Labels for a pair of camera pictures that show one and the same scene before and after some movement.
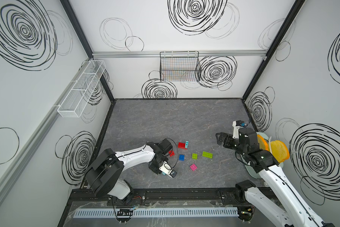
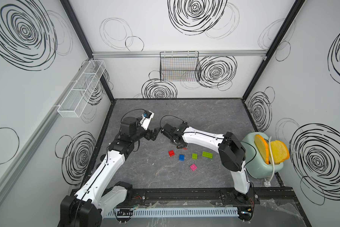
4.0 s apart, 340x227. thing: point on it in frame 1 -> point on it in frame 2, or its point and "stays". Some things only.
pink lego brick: [193, 167] stays
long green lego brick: [207, 154] stays
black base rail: [81, 197] stays
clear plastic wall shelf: [76, 100] stays
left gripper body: [155, 166] -> [147, 134]
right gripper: [228, 136] -> [181, 146]
